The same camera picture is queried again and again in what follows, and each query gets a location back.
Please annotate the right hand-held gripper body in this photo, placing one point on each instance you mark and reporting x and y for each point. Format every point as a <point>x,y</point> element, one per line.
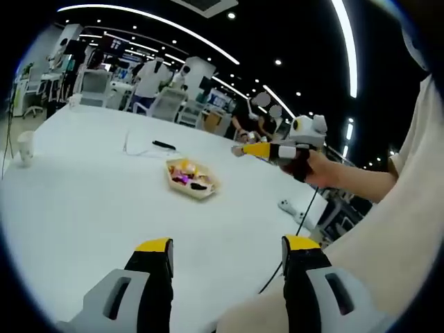
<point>307,133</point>

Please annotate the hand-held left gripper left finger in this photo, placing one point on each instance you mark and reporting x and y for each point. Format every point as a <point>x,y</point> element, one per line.
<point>149,284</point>

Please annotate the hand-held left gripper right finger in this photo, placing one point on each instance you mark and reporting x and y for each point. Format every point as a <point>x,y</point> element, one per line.
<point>305,277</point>

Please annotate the long red food packet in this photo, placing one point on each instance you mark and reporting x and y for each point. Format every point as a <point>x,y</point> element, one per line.
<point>199,187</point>

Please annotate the yellow cake food packet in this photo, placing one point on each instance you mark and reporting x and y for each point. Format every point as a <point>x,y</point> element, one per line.
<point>189,166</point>

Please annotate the beige hexagonal container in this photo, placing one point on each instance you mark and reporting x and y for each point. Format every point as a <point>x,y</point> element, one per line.
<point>199,197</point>

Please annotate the purple food packet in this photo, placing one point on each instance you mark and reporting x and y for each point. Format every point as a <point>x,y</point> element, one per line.
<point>180,178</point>

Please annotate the person's right hand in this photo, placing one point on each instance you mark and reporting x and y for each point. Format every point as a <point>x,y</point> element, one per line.
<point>312,171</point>

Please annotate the group of ceiling spot lights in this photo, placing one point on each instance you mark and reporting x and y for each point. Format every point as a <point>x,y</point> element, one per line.
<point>278,62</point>

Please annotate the white mesh office chair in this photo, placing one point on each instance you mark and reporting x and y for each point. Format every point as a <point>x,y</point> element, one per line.
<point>192,114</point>
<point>96,88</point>
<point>168,103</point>

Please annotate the long ceiling light strip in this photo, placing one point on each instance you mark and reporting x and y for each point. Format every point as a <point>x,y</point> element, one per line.
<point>194,34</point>
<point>347,45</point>

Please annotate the black oblong adapter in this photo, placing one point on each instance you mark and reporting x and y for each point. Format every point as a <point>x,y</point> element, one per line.
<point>164,144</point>

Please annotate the person in beige shirt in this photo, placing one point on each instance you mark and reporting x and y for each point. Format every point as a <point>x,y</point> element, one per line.
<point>399,225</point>

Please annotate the white worn device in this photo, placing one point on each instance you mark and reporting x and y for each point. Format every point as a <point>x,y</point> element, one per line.
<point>416,45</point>

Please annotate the ceiling air conditioner vent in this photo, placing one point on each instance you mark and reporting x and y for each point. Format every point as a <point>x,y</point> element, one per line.
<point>213,5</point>

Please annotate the dark hanging display screen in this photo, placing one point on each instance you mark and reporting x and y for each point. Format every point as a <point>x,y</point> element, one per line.
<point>115,43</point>

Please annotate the white paper cup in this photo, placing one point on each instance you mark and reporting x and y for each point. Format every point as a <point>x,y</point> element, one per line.
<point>26,147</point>
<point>75,101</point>

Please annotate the black monitor on stand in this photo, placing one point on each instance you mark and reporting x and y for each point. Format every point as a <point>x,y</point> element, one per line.
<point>75,46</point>

